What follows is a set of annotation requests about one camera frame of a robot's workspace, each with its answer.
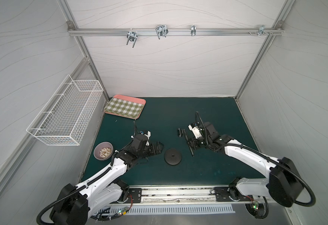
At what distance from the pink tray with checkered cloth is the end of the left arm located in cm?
41

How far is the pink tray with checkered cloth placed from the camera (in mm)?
1105

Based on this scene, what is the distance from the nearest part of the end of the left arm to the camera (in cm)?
64
